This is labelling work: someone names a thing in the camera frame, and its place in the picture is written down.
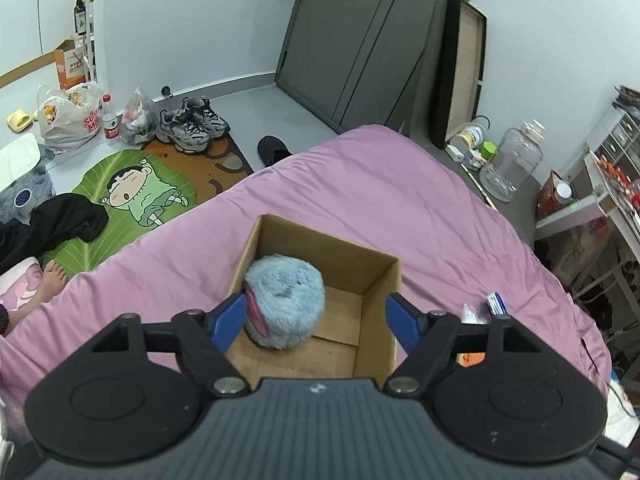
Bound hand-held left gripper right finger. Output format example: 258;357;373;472
384;291;546;399

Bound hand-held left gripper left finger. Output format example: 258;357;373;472
90;291;252;399

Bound white plastic shopping bag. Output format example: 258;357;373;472
36;81;104;155

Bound yellow slipper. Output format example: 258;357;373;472
6;108;34;133

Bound white shelf unit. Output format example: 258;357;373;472
535;150;640;311

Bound grey bedside platform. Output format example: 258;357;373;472
440;130;551;241

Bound black cloth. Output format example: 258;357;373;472
0;193;109;276

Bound black slipper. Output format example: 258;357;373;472
257;135;295;167

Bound clear plastic rubbish bag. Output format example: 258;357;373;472
119;87;160;147

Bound grey wardrobe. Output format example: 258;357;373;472
275;0;451;136

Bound blue fluffy plush toy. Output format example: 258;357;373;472
243;255;327;349

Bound clear plastic jug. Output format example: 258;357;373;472
479;120;545;203

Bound person's bare foot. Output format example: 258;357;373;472
7;259;68;328

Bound brown floor mat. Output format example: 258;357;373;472
140;132;254;206

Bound black framed board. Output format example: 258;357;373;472
431;0;487;149

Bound white storage rack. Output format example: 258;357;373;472
82;0;98;83

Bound green cartoon leaf mat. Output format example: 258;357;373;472
42;149;197;277

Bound white and yellow can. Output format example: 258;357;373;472
452;127;488;150

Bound orange and white carton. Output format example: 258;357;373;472
54;35;90;91

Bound red label water bottle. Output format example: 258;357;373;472
101;93;121;147

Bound brown cardboard box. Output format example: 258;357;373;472
224;214;402;390

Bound red snack canister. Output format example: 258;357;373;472
536;171;573;218

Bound white kitchen cabinet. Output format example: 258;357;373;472
0;0;96;86

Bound small drawer organizer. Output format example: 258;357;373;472
590;110;640;171

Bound pink bed sheet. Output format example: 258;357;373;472
0;125;613;411

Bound yellow ruler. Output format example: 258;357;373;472
467;167;498;211

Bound grey fluffy pouf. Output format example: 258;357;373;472
0;162;56;223

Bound pink printed pants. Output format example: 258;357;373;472
0;256;43;313

